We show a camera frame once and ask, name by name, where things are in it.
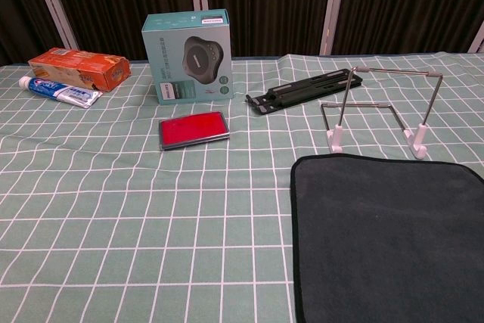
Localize dark blue cloth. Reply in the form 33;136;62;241
290;154;484;323

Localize red pad in grey case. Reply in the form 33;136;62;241
158;110;231;152

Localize black folding laptop stand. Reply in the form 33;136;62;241
244;67;364;116

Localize teal speakerphone product box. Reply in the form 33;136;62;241
141;8;233;107

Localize green white checked tablecloth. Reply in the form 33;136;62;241
0;52;484;323

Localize orange cardboard carton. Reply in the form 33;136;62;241
28;47;132;92

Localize white blue toothpaste tube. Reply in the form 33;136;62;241
18;76;104;109

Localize metal wire rack white feet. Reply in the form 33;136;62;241
320;66;444;160

